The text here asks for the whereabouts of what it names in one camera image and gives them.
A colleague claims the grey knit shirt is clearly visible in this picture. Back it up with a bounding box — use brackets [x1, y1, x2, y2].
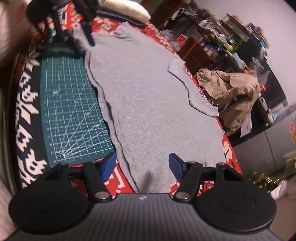
[73, 22, 225, 193]

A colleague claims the green cutting mat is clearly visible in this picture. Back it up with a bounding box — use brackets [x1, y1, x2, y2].
[40, 44, 115, 167]

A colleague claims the grey refrigerator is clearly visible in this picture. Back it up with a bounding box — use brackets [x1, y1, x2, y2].
[234, 111, 295, 176]

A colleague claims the beige jacket on chair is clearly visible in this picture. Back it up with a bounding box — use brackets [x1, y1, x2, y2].
[195, 68, 260, 133]

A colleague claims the small decorated christmas tree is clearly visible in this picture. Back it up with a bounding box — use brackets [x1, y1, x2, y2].
[248, 171, 284, 193]

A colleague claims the brown wooden drawer cabinet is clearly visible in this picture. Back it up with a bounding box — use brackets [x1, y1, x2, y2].
[178, 37, 214, 75]

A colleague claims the white plastic bag on floor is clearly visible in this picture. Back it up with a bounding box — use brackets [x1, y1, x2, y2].
[159, 29, 180, 52]

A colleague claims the cluttered shelf unit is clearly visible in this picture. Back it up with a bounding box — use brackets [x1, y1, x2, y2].
[220, 14, 270, 49]

